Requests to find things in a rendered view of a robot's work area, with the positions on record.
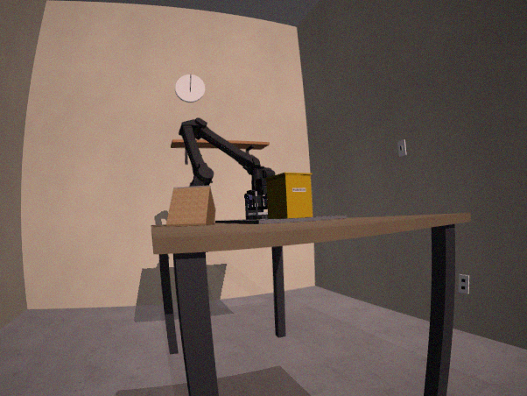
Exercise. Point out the yellow open-top bin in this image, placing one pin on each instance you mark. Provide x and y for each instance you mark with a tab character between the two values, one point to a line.
289	195

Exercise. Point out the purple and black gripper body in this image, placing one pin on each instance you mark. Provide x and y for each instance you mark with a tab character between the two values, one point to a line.
259	192

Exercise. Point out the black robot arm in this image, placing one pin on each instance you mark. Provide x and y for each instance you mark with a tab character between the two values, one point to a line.
203	175

